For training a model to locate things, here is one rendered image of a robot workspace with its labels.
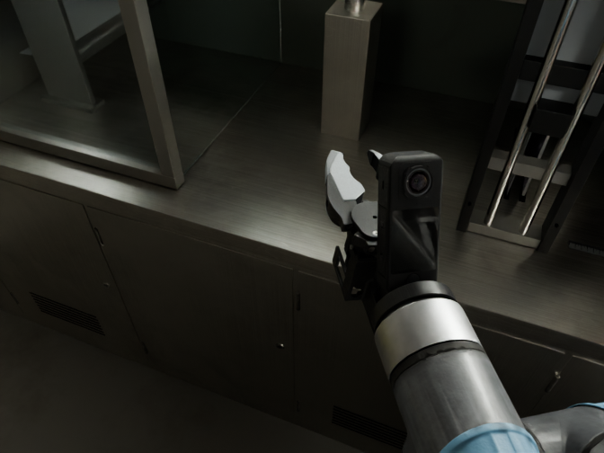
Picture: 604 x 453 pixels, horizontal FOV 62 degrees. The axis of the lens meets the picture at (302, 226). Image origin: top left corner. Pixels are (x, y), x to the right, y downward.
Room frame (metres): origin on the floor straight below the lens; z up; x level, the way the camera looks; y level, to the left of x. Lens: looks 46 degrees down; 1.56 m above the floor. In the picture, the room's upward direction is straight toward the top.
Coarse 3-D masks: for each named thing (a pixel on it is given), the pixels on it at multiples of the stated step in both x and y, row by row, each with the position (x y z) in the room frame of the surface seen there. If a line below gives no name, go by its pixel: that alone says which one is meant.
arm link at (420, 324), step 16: (416, 304) 0.23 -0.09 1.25; (432, 304) 0.22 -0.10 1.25; (448, 304) 0.23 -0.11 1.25; (384, 320) 0.22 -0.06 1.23; (400, 320) 0.22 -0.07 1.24; (416, 320) 0.21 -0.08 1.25; (432, 320) 0.21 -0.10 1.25; (448, 320) 0.21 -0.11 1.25; (464, 320) 0.22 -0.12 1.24; (384, 336) 0.21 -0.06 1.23; (400, 336) 0.20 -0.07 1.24; (416, 336) 0.20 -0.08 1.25; (432, 336) 0.20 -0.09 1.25; (448, 336) 0.20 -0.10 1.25; (464, 336) 0.20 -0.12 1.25; (384, 352) 0.20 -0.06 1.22; (400, 352) 0.19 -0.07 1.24; (416, 352) 0.23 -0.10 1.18; (384, 368) 0.20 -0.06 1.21
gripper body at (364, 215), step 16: (368, 208) 0.34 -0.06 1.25; (368, 224) 0.31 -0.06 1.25; (352, 240) 0.30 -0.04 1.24; (368, 240) 0.30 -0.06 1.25; (336, 256) 0.33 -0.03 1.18; (352, 256) 0.30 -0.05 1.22; (368, 256) 0.29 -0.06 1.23; (336, 272) 0.32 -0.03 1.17; (352, 272) 0.29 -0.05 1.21; (368, 272) 0.29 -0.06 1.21; (352, 288) 0.29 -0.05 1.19; (368, 288) 0.29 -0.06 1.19; (400, 288) 0.24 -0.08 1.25; (416, 288) 0.24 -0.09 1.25; (432, 288) 0.24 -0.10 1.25; (448, 288) 0.25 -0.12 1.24; (368, 304) 0.28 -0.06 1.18; (384, 304) 0.24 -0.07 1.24; (400, 304) 0.23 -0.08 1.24
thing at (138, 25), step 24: (120, 0) 0.76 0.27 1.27; (144, 0) 0.77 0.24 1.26; (144, 24) 0.76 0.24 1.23; (144, 48) 0.75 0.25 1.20; (144, 72) 0.75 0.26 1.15; (144, 96) 0.76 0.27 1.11; (168, 120) 0.77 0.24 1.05; (24, 144) 0.89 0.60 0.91; (48, 144) 0.86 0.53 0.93; (168, 144) 0.75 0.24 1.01; (120, 168) 0.80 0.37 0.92; (144, 168) 0.78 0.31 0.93; (168, 168) 0.75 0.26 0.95
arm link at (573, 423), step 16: (544, 416) 0.19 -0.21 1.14; (560, 416) 0.19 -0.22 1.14; (576, 416) 0.18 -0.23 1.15; (592, 416) 0.18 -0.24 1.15; (528, 432) 0.17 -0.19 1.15; (544, 432) 0.17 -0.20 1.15; (560, 432) 0.17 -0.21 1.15; (576, 432) 0.17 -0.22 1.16; (592, 432) 0.16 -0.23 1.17; (544, 448) 0.16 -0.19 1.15; (560, 448) 0.16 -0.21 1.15; (576, 448) 0.15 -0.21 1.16; (592, 448) 0.15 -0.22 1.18
